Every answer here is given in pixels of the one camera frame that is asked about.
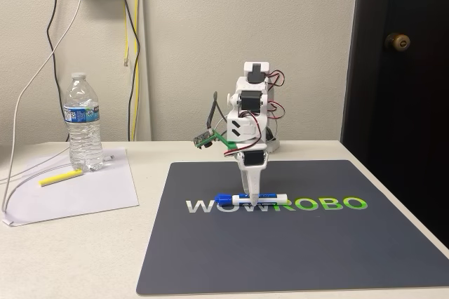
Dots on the green mounted camera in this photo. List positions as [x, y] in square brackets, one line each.
[201, 140]

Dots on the brass door knob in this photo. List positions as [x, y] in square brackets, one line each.
[397, 41]

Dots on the clear plastic water bottle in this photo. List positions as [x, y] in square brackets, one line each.
[84, 130]

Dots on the dark door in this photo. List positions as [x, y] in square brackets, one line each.
[396, 120]

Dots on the white paper sheet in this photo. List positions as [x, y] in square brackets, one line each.
[80, 197]

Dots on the yellow highlighter pen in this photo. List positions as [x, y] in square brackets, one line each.
[61, 177]

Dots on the blue and white marker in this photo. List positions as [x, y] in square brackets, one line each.
[273, 199]

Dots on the grey WOWROBO mat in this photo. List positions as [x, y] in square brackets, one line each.
[280, 250]

